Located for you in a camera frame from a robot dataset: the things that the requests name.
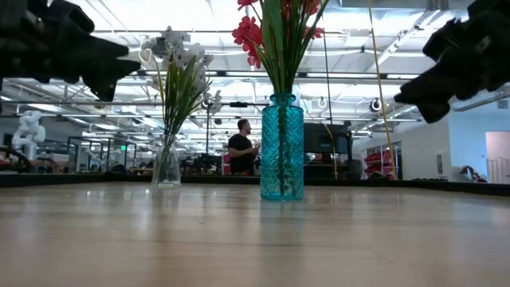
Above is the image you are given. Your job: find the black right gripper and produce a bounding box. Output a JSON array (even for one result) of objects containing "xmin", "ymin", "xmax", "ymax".
[{"xmin": 394, "ymin": 0, "xmax": 510, "ymax": 123}]

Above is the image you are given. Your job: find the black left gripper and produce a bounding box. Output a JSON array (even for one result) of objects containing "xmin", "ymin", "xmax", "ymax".
[{"xmin": 0, "ymin": 0, "xmax": 141, "ymax": 101}]

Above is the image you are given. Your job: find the teal patterned glass vase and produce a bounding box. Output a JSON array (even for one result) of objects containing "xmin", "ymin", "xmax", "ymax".
[{"xmin": 260, "ymin": 93, "xmax": 305, "ymax": 202}]

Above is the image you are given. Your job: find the clear glass vase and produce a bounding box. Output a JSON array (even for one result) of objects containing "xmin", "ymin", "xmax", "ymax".
[{"xmin": 151, "ymin": 134, "xmax": 182, "ymax": 188}]

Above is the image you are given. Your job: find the red shelving rack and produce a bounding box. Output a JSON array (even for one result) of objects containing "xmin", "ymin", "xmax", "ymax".
[{"xmin": 363, "ymin": 149, "xmax": 394, "ymax": 179}]

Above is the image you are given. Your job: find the person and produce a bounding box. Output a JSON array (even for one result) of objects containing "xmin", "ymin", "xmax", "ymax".
[{"xmin": 227, "ymin": 118, "xmax": 261, "ymax": 176}]

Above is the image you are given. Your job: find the yellow cable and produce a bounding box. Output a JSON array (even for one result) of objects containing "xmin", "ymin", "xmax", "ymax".
[{"xmin": 366, "ymin": 0, "xmax": 398, "ymax": 179}]

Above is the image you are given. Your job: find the black framed glass enclosure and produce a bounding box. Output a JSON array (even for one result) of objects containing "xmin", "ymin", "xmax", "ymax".
[{"xmin": 66, "ymin": 136, "xmax": 139, "ymax": 175}]

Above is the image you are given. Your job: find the black cable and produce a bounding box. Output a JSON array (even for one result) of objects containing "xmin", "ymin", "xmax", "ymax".
[{"xmin": 321, "ymin": 27, "xmax": 332, "ymax": 124}]

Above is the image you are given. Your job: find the black camera rig frame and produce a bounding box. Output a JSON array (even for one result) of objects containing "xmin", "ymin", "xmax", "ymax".
[{"xmin": 203, "ymin": 101, "xmax": 271, "ymax": 176}]

